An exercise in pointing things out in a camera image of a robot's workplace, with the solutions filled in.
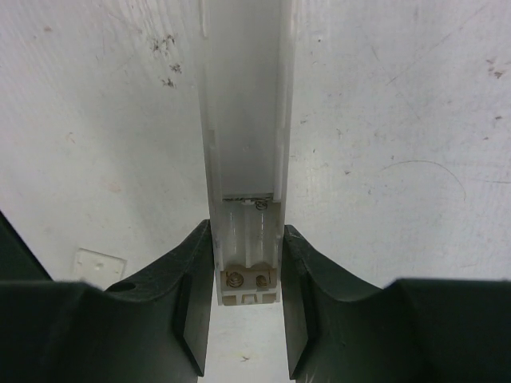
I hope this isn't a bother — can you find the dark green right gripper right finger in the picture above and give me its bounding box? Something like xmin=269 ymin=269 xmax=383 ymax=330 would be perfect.
xmin=282 ymin=226 xmax=510 ymax=382

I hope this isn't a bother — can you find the long white remote control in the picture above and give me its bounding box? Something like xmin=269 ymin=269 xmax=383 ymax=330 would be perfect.
xmin=193 ymin=1 xmax=299 ymax=306

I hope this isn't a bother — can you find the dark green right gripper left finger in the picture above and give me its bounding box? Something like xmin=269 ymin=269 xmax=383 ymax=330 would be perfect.
xmin=1 ymin=219 xmax=212 ymax=382

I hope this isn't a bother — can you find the white remote battery cover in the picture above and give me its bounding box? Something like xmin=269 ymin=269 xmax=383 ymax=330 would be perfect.
xmin=73 ymin=248 xmax=126 ymax=288

